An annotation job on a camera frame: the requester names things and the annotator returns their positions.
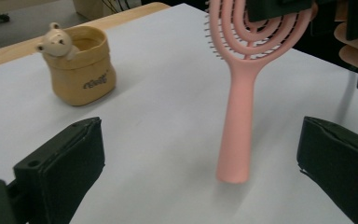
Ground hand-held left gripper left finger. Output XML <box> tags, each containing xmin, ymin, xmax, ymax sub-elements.
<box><xmin>12</xmin><ymin>116</ymin><xmax>106</xmax><ymax>224</ymax></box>

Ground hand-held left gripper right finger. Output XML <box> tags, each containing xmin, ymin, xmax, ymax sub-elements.
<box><xmin>296</xmin><ymin>116</ymin><xmax>358</xmax><ymax>224</ymax></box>

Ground tan bear pen holder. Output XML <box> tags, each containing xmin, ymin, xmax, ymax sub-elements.
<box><xmin>35</xmin><ymin>21</ymin><xmax>117</xmax><ymax>107</ymax></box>

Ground pink hairbrush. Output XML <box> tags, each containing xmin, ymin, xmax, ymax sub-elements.
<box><xmin>204</xmin><ymin>0</ymin><xmax>313</xmax><ymax>185</ymax></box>

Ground wooden table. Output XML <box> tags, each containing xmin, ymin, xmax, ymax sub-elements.
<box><xmin>0</xmin><ymin>1</ymin><xmax>171</xmax><ymax>71</ymax></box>

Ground beige cabinet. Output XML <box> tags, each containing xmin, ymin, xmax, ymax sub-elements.
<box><xmin>72</xmin><ymin>0</ymin><xmax>143</xmax><ymax>21</ymax></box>

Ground black cables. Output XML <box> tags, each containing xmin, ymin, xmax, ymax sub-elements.
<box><xmin>102</xmin><ymin>0</ymin><xmax>132</xmax><ymax>14</ymax></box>

